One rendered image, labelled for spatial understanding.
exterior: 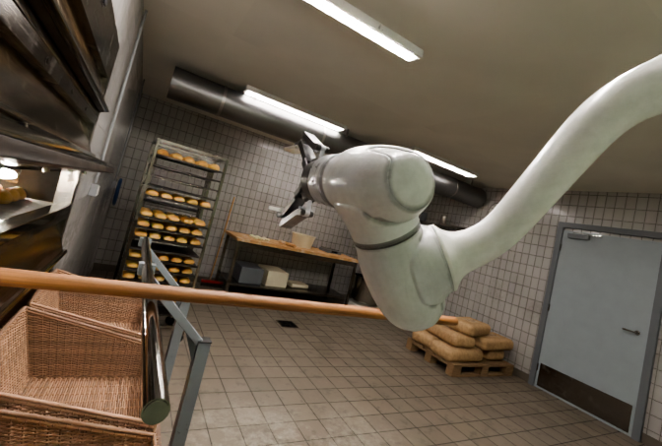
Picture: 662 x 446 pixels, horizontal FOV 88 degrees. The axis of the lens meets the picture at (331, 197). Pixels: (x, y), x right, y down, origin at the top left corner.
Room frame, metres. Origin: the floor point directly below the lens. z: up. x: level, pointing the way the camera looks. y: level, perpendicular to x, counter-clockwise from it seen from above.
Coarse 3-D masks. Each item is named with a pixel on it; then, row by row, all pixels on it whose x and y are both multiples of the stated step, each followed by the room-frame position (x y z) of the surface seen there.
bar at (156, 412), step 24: (144, 240) 1.38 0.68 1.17; (144, 264) 1.01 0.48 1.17; (144, 312) 0.66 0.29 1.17; (144, 336) 0.57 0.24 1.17; (192, 336) 1.11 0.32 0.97; (144, 360) 0.49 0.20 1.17; (168, 360) 1.54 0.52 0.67; (192, 360) 1.13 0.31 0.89; (144, 384) 0.44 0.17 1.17; (192, 384) 1.12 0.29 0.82; (144, 408) 0.40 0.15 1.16; (168, 408) 0.41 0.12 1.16; (192, 408) 1.13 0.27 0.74
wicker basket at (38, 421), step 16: (0, 416) 0.82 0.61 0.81; (16, 416) 0.84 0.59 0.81; (32, 416) 0.85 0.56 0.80; (48, 416) 0.87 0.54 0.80; (0, 432) 0.83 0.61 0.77; (16, 432) 0.85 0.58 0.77; (48, 432) 0.88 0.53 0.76; (64, 432) 0.89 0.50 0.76; (96, 432) 0.92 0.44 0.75; (112, 432) 0.94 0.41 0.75; (128, 432) 0.96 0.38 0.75; (144, 432) 0.98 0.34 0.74
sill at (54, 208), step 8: (40, 208) 1.51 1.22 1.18; (48, 208) 1.56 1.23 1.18; (56, 208) 1.62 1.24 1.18; (64, 208) 1.70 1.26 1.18; (16, 216) 1.21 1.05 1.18; (24, 216) 1.24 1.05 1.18; (32, 216) 1.28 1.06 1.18; (40, 216) 1.32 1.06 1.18; (48, 216) 1.42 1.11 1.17; (56, 216) 1.57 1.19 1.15; (0, 224) 1.03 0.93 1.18; (8, 224) 1.05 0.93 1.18; (16, 224) 1.08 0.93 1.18; (24, 224) 1.12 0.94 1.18; (32, 224) 1.21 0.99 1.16; (40, 224) 1.34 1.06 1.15; (0, 232) 0.94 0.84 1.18; (8, 232) 0.99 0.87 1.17; (16, 232) 1.07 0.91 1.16; (24, 232) 1.15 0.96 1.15; (0, 240) 0.95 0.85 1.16; (8, 240) 1.02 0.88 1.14
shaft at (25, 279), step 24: (48, 288) 0.62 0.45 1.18; (72, 288) 0.64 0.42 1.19; (96, 288) 0.65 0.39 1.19; (120, 288) 0.67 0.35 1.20; (144, 288) 0.70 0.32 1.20; (168, 288) 0.72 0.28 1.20; (192, 288) 0.75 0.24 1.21; (312, 312) 0.90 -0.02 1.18; (336, 312) 0.93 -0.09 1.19; (360, 312) 0.97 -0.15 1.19
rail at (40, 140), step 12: (0, 120) 0.37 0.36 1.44; (0, 132) 0.37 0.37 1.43; (12, 132) 0.40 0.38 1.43; (24, 132) 0.44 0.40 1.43; (36, 132) 0.50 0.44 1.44; (36, 144) 0.50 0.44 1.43; (48, 144) 0.56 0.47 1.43; (60, 144) 0.64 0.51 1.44; (72, 156) 0.77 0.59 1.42; (84, 156) 0.90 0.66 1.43
